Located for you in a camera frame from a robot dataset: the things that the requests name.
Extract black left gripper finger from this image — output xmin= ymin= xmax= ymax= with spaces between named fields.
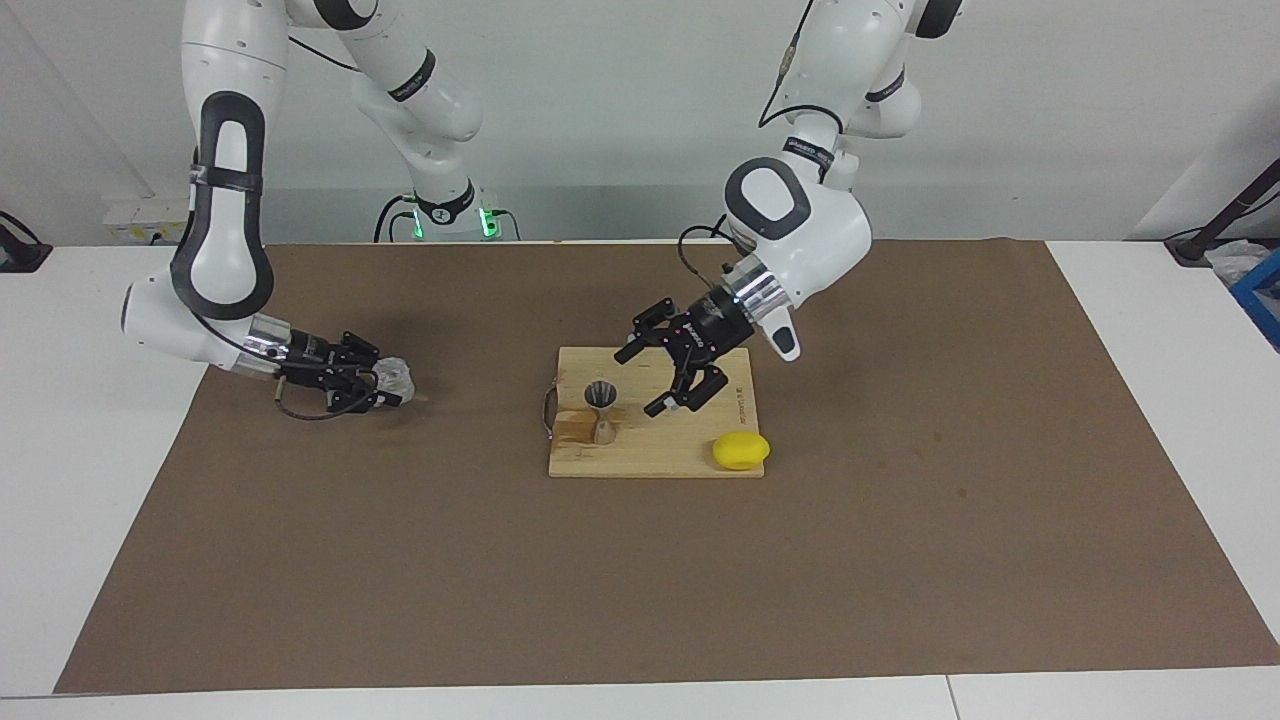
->
xmin=614 ymin=298 xmax=691 ymax=364
xmin=643 ymin=365 xmax=729 ymax=418

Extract small clear glass cup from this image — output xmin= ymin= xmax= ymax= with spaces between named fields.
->
xmin=372 ymin=355 xmax=416 ymax=404

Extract metal jigger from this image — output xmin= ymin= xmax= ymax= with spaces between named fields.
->
xmin=584 ymin=380 xmax=626 ymax=445

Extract yellow lemon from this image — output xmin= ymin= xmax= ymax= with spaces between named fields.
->
xmin=712 ymin=431 xmax=772 ymax=471

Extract wooden cutting board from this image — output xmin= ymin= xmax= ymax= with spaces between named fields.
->
xmin=543 ymin=347 xmax=766 ymax=479

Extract brown table mat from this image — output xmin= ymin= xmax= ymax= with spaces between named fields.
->
xmin=53 ymin=240 xmax=1280 ymax=694

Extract clear plastic bag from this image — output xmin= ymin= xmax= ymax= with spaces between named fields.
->
xmin=1205 ymin=240 xmax=1269 ymax=286

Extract black stand pole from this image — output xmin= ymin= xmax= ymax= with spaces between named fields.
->
xmin=1165 ymin=158 xmax=1280 ymax=266

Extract blue box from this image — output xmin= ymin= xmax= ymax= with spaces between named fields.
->
xmin=1230 ymin=250 xmax=1280 ymax=351

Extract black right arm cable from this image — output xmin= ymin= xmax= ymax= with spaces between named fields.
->
xmin=190 ymin=35 xmax=361 ymax=421

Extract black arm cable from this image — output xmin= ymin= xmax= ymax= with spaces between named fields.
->
xmin=190 ymin=35 xmax=361 ymax=421
xmin=678 ymin=0 xmax=846 ymax=291

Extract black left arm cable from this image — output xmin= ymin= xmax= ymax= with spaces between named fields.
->
xmin=678 ymin=0 xmax=846 ymax=291

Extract white wall socket box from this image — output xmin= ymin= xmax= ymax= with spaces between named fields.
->
xmin=103 ymin=197 xmax=213 ymax=244

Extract black clamp mount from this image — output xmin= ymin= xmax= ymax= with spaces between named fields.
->
xmin=0 ymin=212 xmax=53 ymax=273

